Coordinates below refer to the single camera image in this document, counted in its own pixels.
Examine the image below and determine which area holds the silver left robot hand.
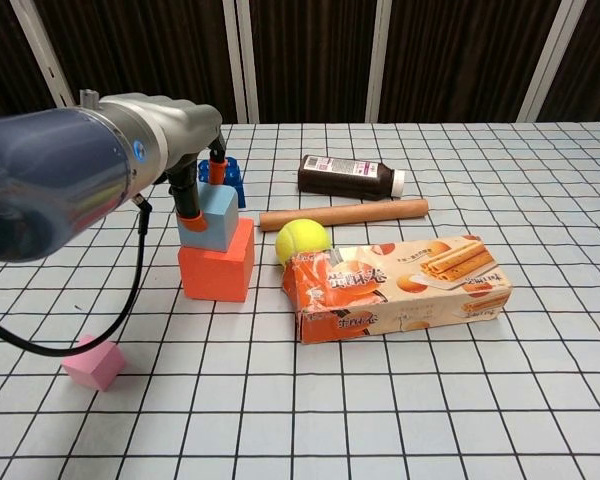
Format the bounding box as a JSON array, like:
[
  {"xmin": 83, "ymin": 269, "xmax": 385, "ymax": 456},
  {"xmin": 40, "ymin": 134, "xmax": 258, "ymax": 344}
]
[{"xmin": 152, "ymin": 97, "xmax": 229, "ymax": 234}]

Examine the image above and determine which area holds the medium light blue foam cube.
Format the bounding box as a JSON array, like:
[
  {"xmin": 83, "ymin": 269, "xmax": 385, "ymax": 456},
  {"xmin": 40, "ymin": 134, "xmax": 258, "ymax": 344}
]
[{"xmin": 176, "ymin": 180, "xmax": 240, "ymax": 254}]

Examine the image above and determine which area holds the small pink foam cube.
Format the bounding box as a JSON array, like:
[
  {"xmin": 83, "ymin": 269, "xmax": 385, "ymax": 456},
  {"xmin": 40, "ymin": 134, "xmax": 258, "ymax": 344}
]
[{"xmin": 61, "ymin": 334, "xmax": 127, "ymax": 393}]

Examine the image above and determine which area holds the blue studded plastic brick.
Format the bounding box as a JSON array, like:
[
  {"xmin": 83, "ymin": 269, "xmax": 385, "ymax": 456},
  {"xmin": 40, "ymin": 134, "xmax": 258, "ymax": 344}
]
[{"xmin": 197, "ymin": 156, "xmax": 247, "ymax": 208}]

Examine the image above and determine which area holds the dark ribbed screen panel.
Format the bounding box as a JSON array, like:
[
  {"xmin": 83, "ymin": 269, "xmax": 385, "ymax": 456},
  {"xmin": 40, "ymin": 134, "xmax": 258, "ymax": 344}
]
[
  {"xmin": 364, "ymin": 0, "xmax": 579, "ymax": 124},
  {"xmin": 0, "ymin": 0, "xmax": 84, "ymax": 124},
  {"xmin": 517, "ymin": 0, "xmax": 600, "ymax": 123},
  {"xmin": 17, "ymin": 0, "xmax": 260, "ymax": 126},
  {"xmin": 223, "ymin": 0, "xmax": 392, "ymax": 124}
]

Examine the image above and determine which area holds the large orange foam cube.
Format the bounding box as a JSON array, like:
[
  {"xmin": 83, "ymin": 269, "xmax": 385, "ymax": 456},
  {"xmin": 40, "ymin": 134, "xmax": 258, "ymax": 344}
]
[{"xmin": 177, "ymin": 218, "xmax": 256, "ymax": 304}]

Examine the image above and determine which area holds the yellow tennis ball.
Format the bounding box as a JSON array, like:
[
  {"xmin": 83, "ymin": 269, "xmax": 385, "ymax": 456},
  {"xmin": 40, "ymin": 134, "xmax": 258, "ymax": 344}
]
[{"xmin": 274, "ymin": 218, "xmax": 332, "ymax": 265}]

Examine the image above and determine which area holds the brown bottle white cap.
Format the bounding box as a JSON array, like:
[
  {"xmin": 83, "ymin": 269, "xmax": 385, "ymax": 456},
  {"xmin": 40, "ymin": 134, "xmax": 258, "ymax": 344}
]
[{"xmin": 297, "ymin": 154, "xmax": 407, "ymax": 201}]

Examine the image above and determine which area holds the brown cylindrical rod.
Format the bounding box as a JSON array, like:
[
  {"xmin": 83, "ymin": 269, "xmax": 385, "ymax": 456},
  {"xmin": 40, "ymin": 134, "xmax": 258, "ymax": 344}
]
[{"xmin": 258, "ymin": 198, "xmax": 430, "ymax": 233}]

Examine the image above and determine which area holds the orange egg roll box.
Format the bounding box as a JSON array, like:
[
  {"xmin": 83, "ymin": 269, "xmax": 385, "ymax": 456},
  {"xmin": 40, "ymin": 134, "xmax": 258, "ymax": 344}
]
[{"xmin": 280, "ymin": 234, "xmax": 514, "ymax": 345}]

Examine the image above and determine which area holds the checked light blue tablecloth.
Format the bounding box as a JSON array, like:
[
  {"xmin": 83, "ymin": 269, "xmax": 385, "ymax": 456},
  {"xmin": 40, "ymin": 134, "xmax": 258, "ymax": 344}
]
[{"xmin": 0, "ymin": 119, "xmax": 600, "ymax": 480}]

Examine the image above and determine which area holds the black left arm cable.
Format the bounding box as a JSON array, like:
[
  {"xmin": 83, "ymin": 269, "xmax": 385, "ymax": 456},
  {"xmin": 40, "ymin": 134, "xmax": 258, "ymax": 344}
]
[{"xmin": 0, "ymin": 192, "xmax": 154, "ymax": 357}]

